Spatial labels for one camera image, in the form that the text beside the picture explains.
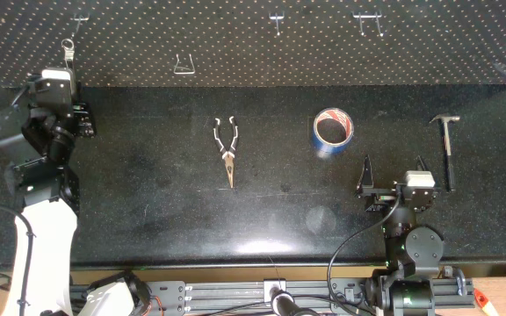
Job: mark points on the wrench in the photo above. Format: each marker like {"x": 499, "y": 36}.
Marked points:
{"x": 68, "y": 53}

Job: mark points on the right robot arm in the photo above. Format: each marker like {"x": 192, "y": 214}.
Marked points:
{"x": 415, "y": 254}

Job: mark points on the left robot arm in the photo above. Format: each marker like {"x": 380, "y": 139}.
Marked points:
{"x": 46, "y": 246}

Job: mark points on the black and white pliers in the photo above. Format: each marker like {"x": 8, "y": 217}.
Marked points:
{"x": 229, "y": 162}

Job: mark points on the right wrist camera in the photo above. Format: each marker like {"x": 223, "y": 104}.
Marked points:
{"x": 419, "y": 179}

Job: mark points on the hammer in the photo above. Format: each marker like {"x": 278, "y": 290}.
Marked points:
{"x": 447, "y": 145}

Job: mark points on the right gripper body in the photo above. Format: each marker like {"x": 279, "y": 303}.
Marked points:
{"x": 380, "y": 194}

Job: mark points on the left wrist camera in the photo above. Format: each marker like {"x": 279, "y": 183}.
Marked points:
{"x": 57, "y": 74}

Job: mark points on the mounting rail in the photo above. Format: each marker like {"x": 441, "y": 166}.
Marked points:
{"x": 235, "y": 293}

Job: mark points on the red and yellow object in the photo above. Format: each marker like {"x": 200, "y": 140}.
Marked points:
{"x": 481, "y": 298}

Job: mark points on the roll of blue tape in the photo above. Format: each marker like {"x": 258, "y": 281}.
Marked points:
{"x": 323, "y": 142}

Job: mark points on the metal hook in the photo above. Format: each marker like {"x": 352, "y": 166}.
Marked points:
{"x": 367, "y": 16}
{"x": 184, "y": 72}
{"x": 80, "y": 18}
{"x": 276, "y": 18}

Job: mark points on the black pegboard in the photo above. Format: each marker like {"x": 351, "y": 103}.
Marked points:
{"x": 253, "y": 48}

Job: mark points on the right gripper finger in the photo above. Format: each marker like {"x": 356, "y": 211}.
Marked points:
{"x": 421, "y": 164}
{"x": 367, "y": 177}

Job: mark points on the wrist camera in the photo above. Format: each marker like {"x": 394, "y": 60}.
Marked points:
{"x": 419, "y": 179}
{"x": 57, "y": 74}

